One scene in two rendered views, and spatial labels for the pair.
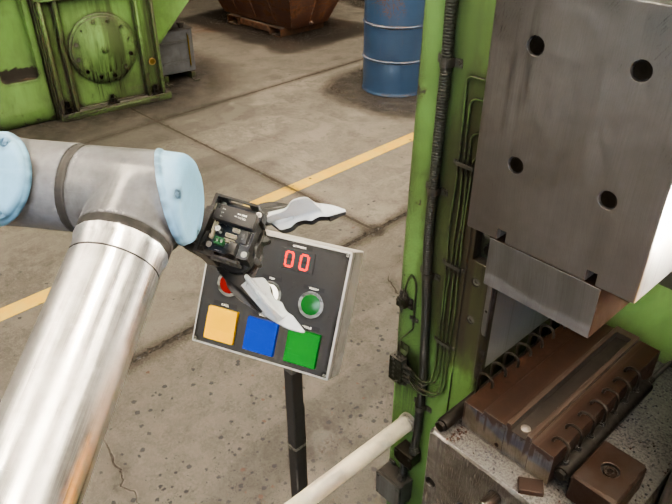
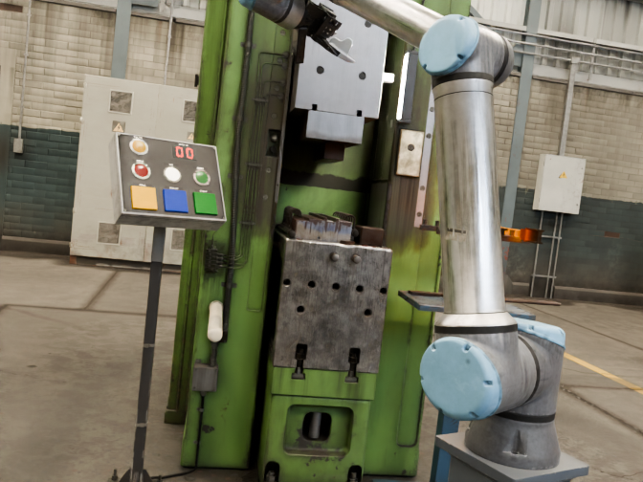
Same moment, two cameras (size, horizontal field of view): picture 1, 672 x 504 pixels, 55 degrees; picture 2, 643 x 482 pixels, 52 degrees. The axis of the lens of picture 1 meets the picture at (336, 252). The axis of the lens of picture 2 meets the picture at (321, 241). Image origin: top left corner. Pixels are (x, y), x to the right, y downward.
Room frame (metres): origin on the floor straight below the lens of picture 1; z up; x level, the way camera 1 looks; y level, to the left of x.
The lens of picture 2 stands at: (-0.42, 1.61, 1.08)
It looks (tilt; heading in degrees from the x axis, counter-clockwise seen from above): 4 degrees down; 303
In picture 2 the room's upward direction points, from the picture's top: 6 degrees clockwise
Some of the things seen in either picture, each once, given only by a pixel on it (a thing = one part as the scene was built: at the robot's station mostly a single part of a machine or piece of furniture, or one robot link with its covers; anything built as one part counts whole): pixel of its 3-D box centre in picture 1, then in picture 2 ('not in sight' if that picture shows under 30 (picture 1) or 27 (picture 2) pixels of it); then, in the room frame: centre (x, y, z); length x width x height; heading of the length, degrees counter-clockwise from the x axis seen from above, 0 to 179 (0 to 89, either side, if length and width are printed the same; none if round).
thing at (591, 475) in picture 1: (606, 481); (368, 235); (0.75, -0.49, 0.95); 0.12 x 0.08 x 0.06; 132
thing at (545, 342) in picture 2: not in sight; (521, 361); (-0.07, 0.28, 0.79); 0.17 x 0.15 x 0.18; 80
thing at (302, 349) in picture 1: (302, 347); (205, 204); (1.04, 0.07, 1.01); 0.07 x 0.05 x 0.07; 67
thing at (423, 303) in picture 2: not in sight; (463, 304); (0.38, -0.57, 0.75); 0.40 x 0.30 x 0.02; 40
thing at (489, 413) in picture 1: (564, 385); (315, 225); (0.98, -0.48, 0.96); 0.42 x 0.20 x 0.09; 132
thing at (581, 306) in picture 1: (602, 239); (325, 131); (0.98, -0.48, 1.32); 0.42 x 0.20 x 0.10; 132
